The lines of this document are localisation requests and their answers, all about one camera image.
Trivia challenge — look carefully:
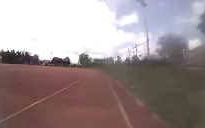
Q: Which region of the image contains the tall mesh fence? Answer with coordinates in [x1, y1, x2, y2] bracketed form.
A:
[114, 39, 151, 65]

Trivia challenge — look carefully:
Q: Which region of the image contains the red running track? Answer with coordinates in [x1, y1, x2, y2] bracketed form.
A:
[0, 63, 168, 128]

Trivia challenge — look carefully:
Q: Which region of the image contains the tall floodlight pole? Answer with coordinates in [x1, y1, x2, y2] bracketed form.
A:
[136, 0, 152, 58]

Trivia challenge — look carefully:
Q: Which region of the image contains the dark leafy tree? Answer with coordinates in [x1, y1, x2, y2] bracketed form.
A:
[156, 33, 190, 66]

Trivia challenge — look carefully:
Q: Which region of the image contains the green grass field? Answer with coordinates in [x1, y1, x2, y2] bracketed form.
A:
[93, 63, 205, 128]

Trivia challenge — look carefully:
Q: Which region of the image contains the row of dark trees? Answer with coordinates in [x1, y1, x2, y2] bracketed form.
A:
[0, 49, 93, 67]

